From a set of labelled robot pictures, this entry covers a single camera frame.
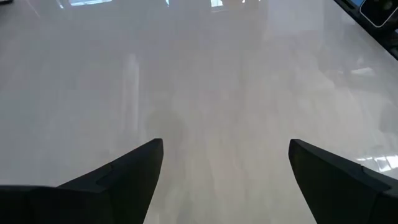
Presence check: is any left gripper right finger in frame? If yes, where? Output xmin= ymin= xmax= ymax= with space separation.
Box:
xmin=288 ymin=138 xmax=398 ymax=224

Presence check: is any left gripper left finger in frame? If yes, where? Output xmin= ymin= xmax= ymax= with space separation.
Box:
xmin=0 ymin=138 xmax=164 ymax=224

